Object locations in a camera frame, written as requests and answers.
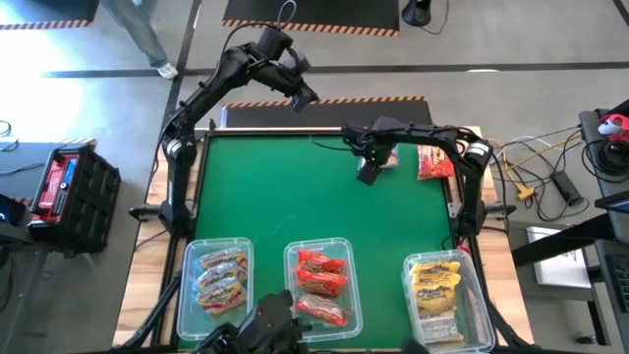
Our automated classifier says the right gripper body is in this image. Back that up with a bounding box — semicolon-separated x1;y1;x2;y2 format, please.
342;117;394;171

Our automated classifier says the yellow Maruchan ramen packet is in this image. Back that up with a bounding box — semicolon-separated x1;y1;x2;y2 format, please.
412;283;458;319
417;314;464;344

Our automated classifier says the red Maruchan ramen packet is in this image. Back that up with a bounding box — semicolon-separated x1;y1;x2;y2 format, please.
416;145;456;181

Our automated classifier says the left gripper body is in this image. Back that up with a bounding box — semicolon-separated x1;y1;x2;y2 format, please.
255;27;315;95

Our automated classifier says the person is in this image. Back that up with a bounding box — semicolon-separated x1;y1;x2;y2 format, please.
100;0;179;80

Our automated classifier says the black side desk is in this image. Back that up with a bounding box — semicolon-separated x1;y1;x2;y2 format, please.
578;100;629;232

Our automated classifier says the white cable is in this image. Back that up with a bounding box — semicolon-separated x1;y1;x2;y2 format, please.
503;136;556;151

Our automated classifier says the yellow Saucy Noods packet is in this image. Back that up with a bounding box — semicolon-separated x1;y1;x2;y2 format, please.
411;272;462;290
410;260;462;277

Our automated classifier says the black metal bar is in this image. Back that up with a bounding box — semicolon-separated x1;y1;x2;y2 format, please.
510;211;621;269

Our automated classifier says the red toolbox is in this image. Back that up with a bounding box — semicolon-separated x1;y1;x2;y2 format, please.
37;152;81;210

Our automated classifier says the black lamp base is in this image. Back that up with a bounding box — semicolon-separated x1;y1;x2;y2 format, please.
401;0;433;29

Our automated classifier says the red Saucy Noods packet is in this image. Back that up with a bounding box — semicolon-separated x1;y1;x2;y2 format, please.
293;293;348;327
296;268;349;298
296;249;348;275

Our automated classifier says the blue-edged Maruchan ramen packet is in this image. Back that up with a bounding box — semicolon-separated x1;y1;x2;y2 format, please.
196;279;249;319
195;263;250;291
199;247;250;270

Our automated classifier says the black aluminium table frame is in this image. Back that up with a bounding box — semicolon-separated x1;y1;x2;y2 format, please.
117;117;532;354

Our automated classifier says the clear plastic bin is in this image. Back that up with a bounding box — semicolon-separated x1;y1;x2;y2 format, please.
401;249;496;354
176;236;256;341
283;237;364;344

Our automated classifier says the coiled black cable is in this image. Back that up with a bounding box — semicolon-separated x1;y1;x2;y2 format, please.
582;139;629;177

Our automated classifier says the yellow cable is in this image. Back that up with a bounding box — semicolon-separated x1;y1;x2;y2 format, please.
500;133;584;201

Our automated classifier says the black device blue light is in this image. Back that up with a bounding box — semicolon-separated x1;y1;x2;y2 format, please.
0;193;29;228

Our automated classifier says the black plastic crate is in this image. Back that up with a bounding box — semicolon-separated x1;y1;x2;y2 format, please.
28;144;123;256

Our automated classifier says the white paper sheet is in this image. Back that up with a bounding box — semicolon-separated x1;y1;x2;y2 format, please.
526;225;594;290

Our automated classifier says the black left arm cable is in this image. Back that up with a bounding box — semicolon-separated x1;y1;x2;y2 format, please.
220;0;299;55

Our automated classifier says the red and white device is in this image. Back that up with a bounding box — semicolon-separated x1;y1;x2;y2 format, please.
598;113;629;144

